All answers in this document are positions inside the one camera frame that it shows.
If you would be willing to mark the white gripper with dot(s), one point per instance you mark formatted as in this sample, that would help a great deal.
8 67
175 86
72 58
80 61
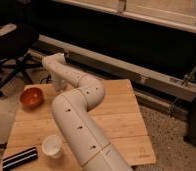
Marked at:
58 83

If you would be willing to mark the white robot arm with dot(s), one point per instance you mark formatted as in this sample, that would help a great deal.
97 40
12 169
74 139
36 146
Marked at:
91 148

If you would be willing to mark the orange bowl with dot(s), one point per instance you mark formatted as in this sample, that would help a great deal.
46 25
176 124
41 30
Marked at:
32 97

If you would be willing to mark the white paper cup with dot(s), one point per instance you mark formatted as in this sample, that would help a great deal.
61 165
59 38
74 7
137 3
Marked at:
52 146

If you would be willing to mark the black office chair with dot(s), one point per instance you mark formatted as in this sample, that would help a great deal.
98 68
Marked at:
16 37

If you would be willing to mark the black white striped box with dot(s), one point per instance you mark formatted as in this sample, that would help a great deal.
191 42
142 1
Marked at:
20 158

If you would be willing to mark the long metal rail beam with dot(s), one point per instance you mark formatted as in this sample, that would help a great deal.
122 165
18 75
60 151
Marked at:
140 75

